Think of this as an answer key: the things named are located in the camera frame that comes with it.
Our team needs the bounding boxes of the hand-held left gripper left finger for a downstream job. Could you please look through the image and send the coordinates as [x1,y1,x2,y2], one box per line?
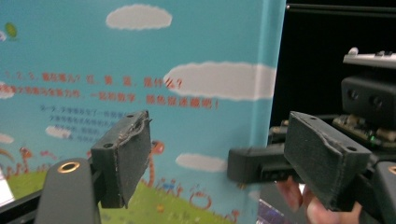
[90,110,153,209]

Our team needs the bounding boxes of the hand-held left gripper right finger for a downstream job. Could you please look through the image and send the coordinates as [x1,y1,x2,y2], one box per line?
[283,110,374,213]

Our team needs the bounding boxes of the sky blue picture book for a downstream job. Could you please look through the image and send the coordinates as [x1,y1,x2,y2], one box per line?
[0,0,288,224]

